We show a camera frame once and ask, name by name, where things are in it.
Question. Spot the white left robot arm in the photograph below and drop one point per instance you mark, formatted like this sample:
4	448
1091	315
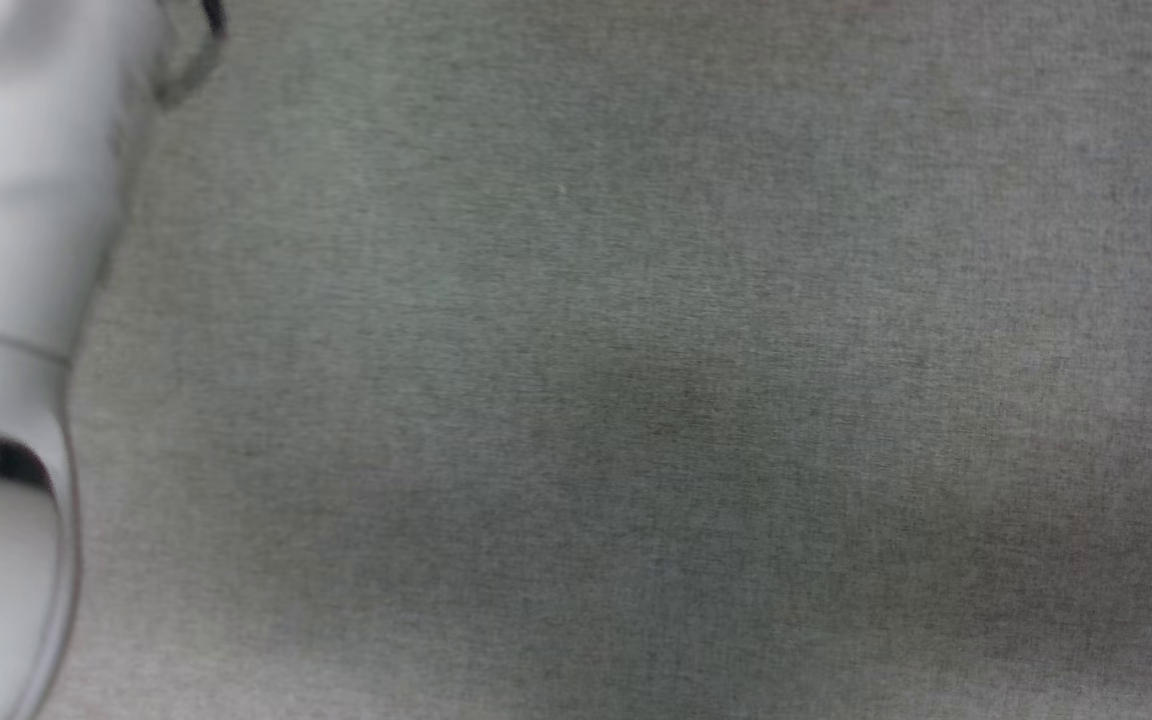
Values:
16	200

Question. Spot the grey fabric sofa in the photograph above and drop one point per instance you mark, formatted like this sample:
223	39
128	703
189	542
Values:
636	350

